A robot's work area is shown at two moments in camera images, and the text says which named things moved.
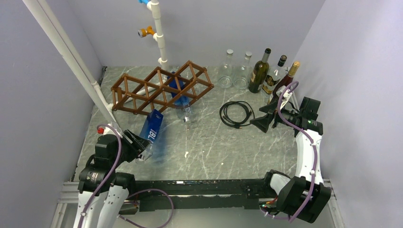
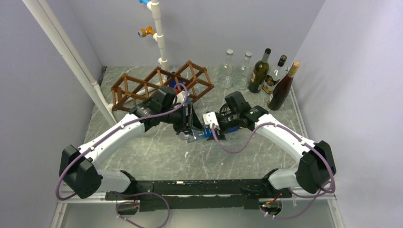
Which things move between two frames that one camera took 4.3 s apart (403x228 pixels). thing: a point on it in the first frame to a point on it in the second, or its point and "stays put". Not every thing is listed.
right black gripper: x=263 y=123 to x=221 y=136
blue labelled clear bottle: x=150 y=130 to x=197 y=134
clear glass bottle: x=225 y=79 stays put
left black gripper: x=138 y=144 to x=188 y=122
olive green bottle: x=260 y=72 stays put
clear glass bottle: x=244 y=75 stays put
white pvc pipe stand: x=154 y=5 stays put
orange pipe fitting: x=143 y=32 stays put
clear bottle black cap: x=274 y=75 stays put
